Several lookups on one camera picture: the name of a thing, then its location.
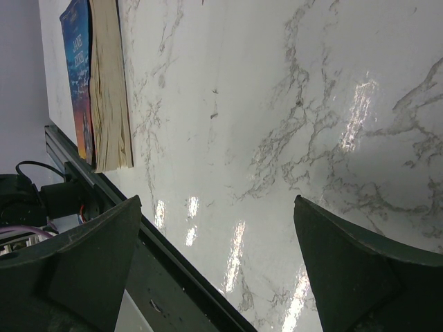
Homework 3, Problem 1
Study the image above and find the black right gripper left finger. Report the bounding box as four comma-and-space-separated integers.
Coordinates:
1, 196, 141, 331

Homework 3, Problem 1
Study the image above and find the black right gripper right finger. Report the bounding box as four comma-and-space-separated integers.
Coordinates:
293, 196, 442, 331

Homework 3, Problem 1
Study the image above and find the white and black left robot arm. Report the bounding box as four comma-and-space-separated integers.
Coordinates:
1, 174, 105, 227

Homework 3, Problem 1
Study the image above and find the blue Jane Eyre book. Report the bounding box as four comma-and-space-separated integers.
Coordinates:
60, 1, 134, 173

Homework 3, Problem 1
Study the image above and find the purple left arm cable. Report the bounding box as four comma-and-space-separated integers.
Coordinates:
0, 160, 70, 239

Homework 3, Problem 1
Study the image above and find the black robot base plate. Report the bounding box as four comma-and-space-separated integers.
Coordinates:
64, 162, 257, 332

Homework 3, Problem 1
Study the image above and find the aluminium frame rail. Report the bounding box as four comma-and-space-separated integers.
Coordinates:
44, 124, 81, 170

